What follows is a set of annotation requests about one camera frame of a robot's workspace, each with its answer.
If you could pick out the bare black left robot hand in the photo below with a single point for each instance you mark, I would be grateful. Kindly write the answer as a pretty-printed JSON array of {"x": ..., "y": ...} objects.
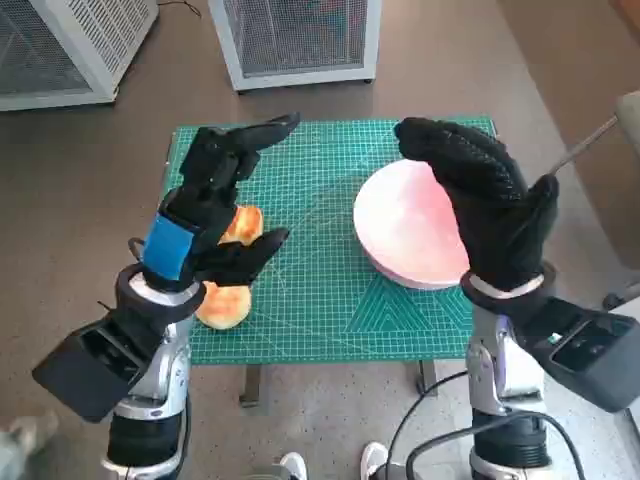
[{"x": 167, "y": 245}]

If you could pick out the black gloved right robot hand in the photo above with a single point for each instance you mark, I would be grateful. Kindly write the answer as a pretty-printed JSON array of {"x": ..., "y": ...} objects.
[{"x": 495, "y": 215}]

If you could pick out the long toy bread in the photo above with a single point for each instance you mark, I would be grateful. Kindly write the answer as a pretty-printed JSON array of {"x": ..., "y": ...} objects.
[{"x": 247, "y": 225}]

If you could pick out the round toy bread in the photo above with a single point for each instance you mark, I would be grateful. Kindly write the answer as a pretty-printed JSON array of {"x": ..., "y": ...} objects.
[{"x": 225, "y": 310}]

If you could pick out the pink bowl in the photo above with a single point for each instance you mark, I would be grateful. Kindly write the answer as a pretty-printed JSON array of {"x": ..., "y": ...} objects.
[{"x": 400, "y": 220}]

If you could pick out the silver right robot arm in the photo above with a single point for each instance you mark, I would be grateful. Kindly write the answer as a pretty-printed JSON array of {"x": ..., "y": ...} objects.
[{"x": 500, "y": 360}]

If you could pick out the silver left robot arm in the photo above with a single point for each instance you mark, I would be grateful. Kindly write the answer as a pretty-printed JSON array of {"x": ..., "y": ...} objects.
[{"x": 160, "y": 360}]

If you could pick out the green cutting mat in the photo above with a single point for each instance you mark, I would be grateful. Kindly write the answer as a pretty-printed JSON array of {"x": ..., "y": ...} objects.
[{"x": 310, "y": 200}]

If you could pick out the grey table leg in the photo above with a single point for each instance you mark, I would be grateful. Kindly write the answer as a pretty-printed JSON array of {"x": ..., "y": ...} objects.
[
  {"x": 427, "y": 380},
  {"x": 251, "y": 385}
]

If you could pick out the large white mesh cabinet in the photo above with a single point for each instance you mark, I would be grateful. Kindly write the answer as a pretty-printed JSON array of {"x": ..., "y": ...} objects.
[{"x": 100, "y": 40}]

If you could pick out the small white mesh cabinet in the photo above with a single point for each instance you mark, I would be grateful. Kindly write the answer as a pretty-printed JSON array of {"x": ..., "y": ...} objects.
[{"x": 300, "y": 40}]

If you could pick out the person's foot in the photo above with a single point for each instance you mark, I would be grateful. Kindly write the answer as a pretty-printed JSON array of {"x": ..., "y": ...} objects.
[{"x": 25, "y": 445}]

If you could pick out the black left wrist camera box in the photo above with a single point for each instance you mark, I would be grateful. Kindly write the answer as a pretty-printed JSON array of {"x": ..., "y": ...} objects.
[{"x": 85, "y": 375}]

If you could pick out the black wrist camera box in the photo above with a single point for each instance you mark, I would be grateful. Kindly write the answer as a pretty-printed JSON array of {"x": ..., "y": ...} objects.
[
  {"x": 85, "y": 375},
  {"x": 590, "y": 350}
]

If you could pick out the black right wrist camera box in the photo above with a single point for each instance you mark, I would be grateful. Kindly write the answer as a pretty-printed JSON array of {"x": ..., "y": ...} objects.
[{"x": 590, "y": 350}]

